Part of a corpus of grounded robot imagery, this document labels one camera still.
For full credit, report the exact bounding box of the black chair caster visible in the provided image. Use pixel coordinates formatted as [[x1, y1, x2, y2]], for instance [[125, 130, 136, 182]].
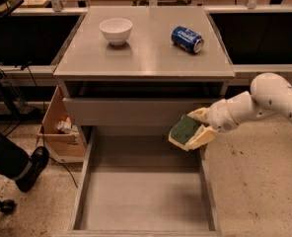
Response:
[[0, 199, 16, 214]]

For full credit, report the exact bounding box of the grey drawer cabinet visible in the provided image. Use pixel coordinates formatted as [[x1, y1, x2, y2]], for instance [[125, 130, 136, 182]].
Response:
[[54, 6, 234, 141]]

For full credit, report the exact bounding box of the closed grey top drawer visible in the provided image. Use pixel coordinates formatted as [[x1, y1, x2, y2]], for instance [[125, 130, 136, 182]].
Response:
[[63, 98, 212, 126]]

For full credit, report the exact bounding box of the open grey middle drawer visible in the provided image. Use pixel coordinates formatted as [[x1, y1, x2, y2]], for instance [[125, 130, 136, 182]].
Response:
[[53, 127, 225, 237]]

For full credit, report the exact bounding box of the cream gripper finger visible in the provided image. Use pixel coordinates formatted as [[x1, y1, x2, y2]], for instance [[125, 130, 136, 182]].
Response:
[[172, 125, 218, 151], [187, 108, 208, 123]]

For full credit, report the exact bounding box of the dark trouser leg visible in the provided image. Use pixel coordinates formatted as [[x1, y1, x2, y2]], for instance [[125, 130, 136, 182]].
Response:
[[0, 132, 32, 181]]

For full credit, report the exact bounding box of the green and yellow sponge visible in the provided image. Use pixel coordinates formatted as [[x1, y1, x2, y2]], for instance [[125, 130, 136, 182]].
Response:
[[169, 115, 201, 146]]

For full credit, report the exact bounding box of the blue soda can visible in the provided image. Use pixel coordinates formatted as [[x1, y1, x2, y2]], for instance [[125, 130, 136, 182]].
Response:
[[171, 26, 204, 53]]

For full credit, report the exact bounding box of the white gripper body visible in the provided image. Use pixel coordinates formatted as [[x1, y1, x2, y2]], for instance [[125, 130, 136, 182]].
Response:
[[206, 100, 238, 132]]

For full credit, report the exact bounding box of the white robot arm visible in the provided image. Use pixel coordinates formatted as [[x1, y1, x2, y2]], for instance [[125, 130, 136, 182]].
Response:
[[169, 73, 292, 151]]

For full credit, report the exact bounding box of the black floor cable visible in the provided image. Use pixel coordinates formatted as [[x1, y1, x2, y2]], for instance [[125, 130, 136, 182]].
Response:
[[40, 125, 79, 190]]

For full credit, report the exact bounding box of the white ceramic bowl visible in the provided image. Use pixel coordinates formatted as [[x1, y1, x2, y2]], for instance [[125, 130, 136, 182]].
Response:
[[100, 18, 132, 45]]

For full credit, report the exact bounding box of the black shoe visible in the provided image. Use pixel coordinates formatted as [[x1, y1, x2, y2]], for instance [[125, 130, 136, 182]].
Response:
[[16, 146, 49, 193]]

